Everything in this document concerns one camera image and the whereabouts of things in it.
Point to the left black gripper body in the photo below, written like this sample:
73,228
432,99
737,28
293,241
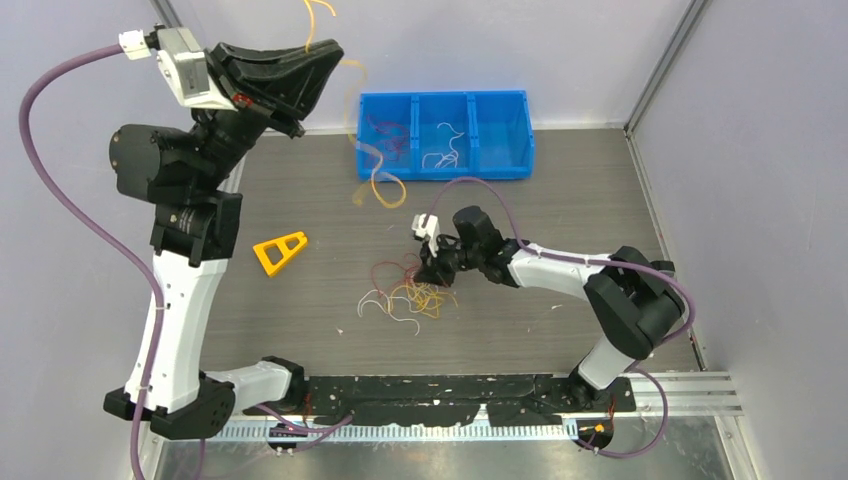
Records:
246,104

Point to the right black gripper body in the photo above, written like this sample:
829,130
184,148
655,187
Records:
451,257

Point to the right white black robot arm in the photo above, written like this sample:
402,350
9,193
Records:
633,305

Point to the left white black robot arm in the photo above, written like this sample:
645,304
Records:
182,173

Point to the blue three-compartment plastic bin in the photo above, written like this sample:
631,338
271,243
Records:
438,136

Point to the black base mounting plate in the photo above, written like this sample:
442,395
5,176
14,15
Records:
451,400

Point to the yellow triangular plastic stand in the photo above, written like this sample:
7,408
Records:
275,254

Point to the black triangular stand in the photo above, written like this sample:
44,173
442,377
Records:
666,267

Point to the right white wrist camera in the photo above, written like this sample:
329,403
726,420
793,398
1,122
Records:
425,228

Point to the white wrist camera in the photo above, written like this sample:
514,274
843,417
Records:
425,228
182,63

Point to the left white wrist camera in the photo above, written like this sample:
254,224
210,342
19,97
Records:
182,63

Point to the aluminium front rail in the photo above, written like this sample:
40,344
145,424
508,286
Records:
660,397

